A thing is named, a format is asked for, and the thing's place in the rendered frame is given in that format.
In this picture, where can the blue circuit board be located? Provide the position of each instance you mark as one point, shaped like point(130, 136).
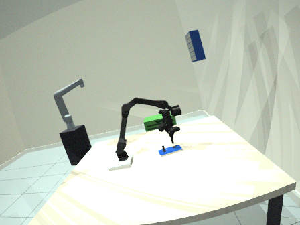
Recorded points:
point(169, 149)

